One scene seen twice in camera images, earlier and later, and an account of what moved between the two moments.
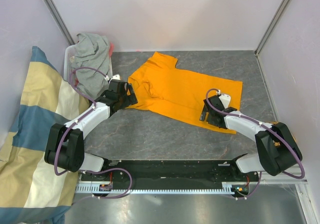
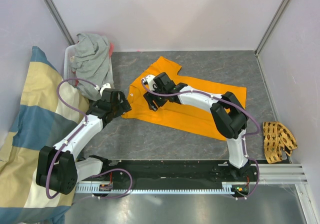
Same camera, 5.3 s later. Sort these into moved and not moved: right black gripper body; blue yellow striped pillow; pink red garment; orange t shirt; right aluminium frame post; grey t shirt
Moved: right black gripper body; orange t shirt
Not moved: grey t shirt; right aluminium frame post; blue yellow striped pillow; pink red garment
